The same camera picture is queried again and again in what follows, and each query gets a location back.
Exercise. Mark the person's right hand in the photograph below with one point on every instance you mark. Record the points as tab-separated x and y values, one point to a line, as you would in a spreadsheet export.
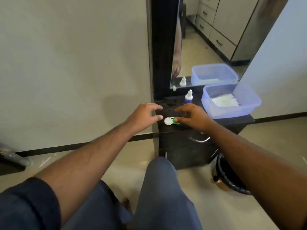
195	117

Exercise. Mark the person's left hand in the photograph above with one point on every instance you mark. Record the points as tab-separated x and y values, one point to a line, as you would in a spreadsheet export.
141	118

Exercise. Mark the blue white solution bottle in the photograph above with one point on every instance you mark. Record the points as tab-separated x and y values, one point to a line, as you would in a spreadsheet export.
188	99

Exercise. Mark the green lens cap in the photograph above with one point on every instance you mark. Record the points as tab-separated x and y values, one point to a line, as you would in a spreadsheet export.
174	118

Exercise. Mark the white contact lens case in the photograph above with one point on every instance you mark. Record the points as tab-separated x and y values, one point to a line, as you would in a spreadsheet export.
170	124

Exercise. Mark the person's left forearm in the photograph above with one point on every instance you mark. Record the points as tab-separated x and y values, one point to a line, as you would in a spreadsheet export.
91	160

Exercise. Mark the person's right forearm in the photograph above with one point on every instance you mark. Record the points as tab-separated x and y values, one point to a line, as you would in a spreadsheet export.
259	174

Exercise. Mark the person's foot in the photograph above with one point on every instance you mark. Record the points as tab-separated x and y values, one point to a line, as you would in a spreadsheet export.
127	204

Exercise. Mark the stack of white tissues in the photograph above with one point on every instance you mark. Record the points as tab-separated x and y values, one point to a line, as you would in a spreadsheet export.
224	101

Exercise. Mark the black dresser cabinet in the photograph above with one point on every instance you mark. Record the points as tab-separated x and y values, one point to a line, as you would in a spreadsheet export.
182	150

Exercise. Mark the clear blue plastic container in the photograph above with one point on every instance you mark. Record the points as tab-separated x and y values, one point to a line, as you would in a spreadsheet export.
249	100

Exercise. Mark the dresser mirror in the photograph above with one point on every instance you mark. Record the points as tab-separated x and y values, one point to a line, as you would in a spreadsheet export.
203	50

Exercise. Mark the black lined trash bin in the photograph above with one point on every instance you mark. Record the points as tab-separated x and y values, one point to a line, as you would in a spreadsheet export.
226	179

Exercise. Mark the grey trousers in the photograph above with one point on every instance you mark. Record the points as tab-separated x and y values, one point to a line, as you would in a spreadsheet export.
163	201

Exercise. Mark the white floor scrap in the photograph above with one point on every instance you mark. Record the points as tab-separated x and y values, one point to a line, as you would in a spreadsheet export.
45	162
304	160

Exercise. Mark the dark wooden panel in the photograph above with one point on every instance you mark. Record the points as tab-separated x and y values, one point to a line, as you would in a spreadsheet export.
9	166

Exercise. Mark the dark shirt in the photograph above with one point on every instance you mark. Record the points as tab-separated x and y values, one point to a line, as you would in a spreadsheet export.
26	206

